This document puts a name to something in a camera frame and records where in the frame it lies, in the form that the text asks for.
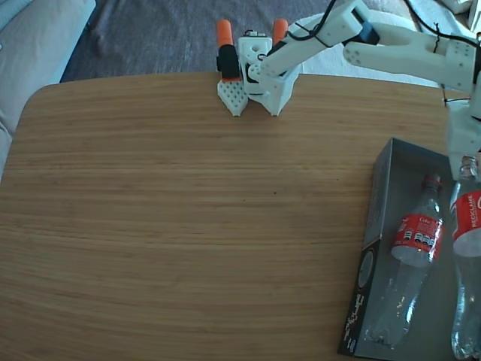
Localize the clear bottle red label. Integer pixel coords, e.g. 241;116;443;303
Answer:
362;173;446;349
449;154;481;360

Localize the grey cardboard box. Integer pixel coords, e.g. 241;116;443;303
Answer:
337;137;481;361

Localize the grey-blue blanket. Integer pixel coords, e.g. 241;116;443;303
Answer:
407;0;481;95

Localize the white cushion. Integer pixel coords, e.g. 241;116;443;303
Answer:
296;8;443;89

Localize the orange and black clamp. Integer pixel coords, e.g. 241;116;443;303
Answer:
216;18;241;83
272;18;289;45

